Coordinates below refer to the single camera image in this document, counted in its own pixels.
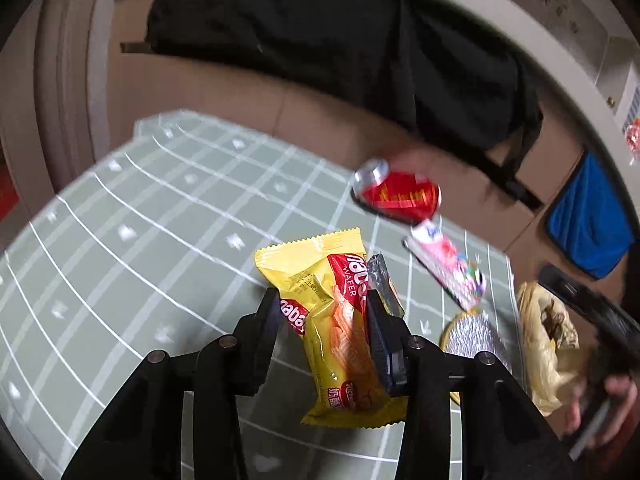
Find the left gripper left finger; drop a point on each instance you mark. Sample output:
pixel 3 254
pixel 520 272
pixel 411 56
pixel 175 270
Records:
pixel 256 334

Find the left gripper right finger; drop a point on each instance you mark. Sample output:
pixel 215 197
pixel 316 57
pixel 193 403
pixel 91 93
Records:
pixel 388 336

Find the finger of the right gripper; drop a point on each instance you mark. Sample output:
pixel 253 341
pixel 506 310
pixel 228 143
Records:
pixel 616 329

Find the round silver foil lid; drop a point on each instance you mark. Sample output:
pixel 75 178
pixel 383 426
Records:
pixel 469 333

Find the yellow wafer snack bag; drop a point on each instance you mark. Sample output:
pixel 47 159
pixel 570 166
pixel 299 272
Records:
pixel 323 283

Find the pink colourful carton box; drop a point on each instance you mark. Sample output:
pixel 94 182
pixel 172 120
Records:
pixel 459 275

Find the crushed red soda can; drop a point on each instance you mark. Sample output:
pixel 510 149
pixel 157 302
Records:
pixel 399 195

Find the yellow plastic trash bag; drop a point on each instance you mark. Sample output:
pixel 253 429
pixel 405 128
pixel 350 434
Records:
pixel 553 357

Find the person's right hand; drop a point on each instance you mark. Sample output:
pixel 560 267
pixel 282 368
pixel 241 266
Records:
pixel 598 422

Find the blue towel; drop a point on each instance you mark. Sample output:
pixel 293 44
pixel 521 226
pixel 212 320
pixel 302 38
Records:
pixel 588 223

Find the black cloth on counter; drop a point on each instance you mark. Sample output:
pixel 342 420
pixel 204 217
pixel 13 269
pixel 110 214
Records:
pixel 420 64

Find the beige door frame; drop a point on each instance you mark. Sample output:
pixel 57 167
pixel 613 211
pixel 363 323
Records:
pixel 53 85

